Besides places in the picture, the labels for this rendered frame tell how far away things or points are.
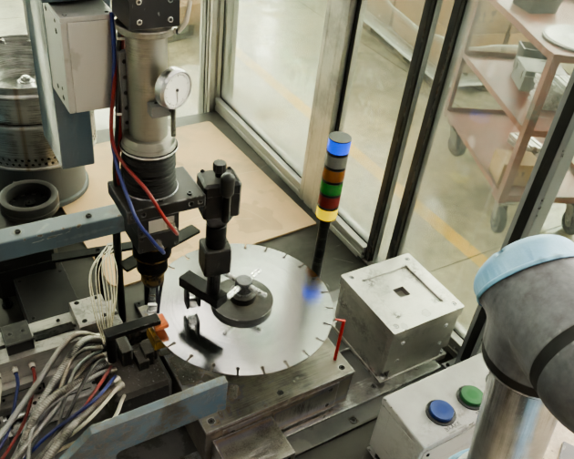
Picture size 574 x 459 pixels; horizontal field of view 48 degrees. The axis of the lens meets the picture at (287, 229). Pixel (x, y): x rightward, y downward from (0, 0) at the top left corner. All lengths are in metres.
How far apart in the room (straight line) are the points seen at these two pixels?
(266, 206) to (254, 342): 0.70
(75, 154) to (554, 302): 0.68
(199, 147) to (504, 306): 1.42
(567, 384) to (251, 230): 1.14
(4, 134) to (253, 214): 0.63
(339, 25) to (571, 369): 1.07
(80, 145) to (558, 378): 0.70
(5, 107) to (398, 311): 0.93
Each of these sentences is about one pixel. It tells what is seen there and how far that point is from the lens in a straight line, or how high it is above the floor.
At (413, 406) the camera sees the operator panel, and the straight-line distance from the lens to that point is 1.13.
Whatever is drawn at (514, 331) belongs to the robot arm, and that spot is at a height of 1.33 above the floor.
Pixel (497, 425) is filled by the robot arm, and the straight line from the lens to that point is 0.80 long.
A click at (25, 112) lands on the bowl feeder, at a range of 1.52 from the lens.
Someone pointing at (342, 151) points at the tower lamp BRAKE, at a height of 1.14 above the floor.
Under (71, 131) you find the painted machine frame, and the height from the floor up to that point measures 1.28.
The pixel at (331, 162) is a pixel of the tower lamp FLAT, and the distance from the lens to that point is 1.25.
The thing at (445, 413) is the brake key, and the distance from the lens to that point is 1.12.
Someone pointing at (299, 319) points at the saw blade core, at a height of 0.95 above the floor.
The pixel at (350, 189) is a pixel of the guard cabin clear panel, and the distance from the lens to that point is 1.60.
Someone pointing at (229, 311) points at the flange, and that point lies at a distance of 1.12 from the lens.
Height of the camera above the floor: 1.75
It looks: 37 degrees down
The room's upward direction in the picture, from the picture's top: 8 degrees clockwise
